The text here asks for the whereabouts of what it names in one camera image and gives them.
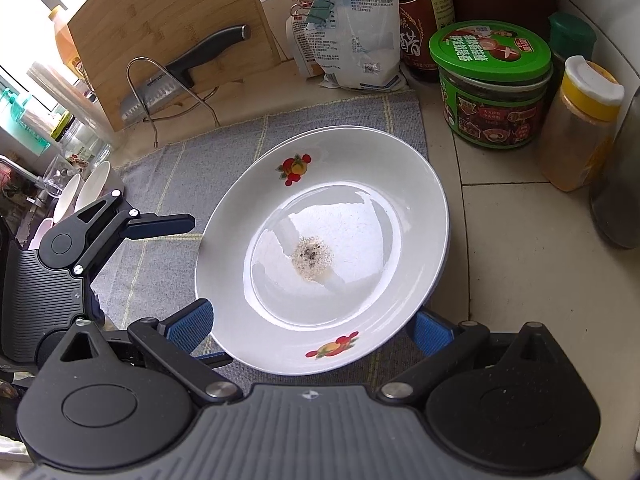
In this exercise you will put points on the white floral bowl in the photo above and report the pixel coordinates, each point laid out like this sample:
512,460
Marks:
97,180
67,197
40,234

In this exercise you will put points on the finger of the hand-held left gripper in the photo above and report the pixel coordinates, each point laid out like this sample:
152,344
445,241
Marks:
215,359
165,224

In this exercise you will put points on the green cap bottle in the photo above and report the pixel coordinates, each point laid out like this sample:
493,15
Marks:
572,35

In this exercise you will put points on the white stained fruit print plate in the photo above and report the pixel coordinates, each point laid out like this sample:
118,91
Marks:
325,200

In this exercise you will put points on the green binder clip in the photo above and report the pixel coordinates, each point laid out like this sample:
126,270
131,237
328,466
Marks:
322,10

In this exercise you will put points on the yellow cooking wine bottle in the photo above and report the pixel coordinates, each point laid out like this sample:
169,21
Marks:
67,45

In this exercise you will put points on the grey checked placemat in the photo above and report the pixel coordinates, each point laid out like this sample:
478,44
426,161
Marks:
200,160

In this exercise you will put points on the green dish soap bottle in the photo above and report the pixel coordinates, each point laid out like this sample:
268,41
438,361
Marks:
20,115

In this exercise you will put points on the yellow cap spice bottle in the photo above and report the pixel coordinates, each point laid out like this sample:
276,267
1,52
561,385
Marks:
575,145

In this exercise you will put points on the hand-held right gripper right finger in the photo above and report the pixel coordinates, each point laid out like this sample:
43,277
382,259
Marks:
432,330

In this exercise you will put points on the green black flat container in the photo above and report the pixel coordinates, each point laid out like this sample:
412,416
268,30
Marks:
62,127

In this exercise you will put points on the green lid jar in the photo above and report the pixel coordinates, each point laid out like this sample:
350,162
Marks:
490,55

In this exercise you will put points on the clear glass mug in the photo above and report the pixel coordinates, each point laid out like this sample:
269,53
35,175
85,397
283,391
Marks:
57,175

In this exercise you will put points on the white red print bag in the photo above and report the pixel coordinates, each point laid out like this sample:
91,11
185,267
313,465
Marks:
300,45

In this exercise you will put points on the stack of clear plastic cups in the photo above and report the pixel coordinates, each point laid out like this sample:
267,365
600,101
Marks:
75,105

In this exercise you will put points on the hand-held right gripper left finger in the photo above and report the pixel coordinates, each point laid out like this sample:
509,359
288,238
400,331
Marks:
192,325

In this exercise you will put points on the dark sauce bottle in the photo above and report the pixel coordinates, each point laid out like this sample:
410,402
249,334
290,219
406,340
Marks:
422,15

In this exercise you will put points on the clear glass jar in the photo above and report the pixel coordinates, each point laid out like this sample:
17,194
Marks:
85,152

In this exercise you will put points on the white blue print bag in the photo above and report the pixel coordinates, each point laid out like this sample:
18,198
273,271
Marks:
360,35

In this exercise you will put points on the bamboo cutting board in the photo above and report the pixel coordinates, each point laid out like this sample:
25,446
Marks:
165,20

